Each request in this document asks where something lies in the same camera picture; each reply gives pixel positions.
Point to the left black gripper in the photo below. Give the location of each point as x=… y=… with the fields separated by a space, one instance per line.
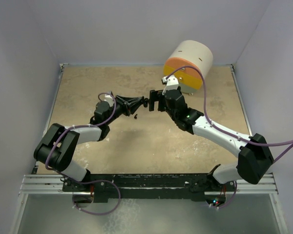
x=126 y=102

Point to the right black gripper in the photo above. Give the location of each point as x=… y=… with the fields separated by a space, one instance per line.
x=156 y=96

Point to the round cream drawer cabinet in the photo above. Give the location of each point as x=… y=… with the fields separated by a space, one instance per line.
x=192 y=61

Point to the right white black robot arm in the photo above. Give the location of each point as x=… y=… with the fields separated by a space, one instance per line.
x=253 y=157

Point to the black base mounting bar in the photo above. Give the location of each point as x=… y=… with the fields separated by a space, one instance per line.
x=193 y=186

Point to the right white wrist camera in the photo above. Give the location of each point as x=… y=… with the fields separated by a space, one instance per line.
x=170 y=82

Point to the black earbud charging case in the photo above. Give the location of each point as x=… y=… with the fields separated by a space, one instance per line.
x=145 y=102

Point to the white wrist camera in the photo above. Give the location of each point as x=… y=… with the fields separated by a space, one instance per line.
x=170 y=82
x=108 y=97

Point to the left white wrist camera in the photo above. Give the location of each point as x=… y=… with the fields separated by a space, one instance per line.
x=108 y=97

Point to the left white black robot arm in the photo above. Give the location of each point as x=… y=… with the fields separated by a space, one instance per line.
x=57 y=147

